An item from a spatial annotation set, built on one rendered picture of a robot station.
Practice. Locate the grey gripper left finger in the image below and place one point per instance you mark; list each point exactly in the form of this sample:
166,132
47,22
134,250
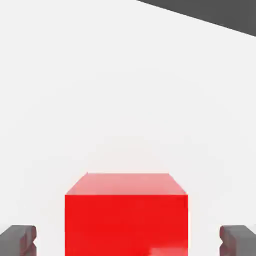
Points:
16,242

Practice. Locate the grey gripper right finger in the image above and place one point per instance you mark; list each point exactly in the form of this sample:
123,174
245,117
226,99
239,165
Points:
240,242

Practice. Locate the small red cube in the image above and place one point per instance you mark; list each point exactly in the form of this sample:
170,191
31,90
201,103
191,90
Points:
126,220

